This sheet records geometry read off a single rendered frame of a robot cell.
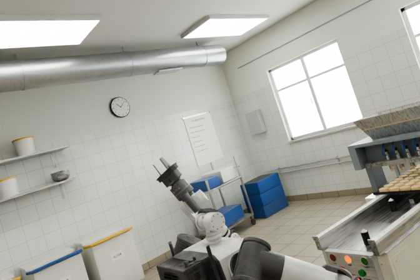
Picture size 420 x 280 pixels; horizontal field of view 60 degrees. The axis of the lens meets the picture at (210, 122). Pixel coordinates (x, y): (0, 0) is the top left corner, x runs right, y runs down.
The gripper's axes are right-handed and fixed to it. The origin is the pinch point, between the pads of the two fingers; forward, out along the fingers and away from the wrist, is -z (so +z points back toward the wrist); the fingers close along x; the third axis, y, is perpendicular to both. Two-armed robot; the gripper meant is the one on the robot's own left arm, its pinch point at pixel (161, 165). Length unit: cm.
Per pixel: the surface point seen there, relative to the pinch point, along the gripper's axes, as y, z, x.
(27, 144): -178, -145, -235
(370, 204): -52, 87, 49
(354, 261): -6, 85, 38
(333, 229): -25, 76, 34
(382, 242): -3, 83, 53
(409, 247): -13, 95, 57
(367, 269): -2, 89, 41
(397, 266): -3, 94, 51
